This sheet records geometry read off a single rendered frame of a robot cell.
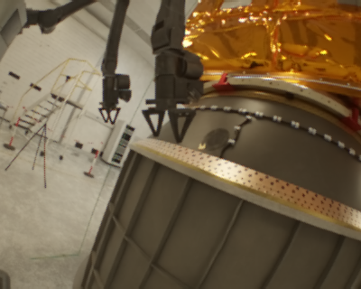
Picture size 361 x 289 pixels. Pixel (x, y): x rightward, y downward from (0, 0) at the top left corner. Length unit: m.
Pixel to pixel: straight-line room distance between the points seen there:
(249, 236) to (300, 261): 0.20
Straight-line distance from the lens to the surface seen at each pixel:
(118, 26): 0.92
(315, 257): 0.68
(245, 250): 0.61
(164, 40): 0.45
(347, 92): 1.05
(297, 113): 0.91
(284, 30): 1.33
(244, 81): 1.02
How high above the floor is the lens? 1.15
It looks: 6 degrees up
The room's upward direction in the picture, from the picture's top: 23 degrees clockwise
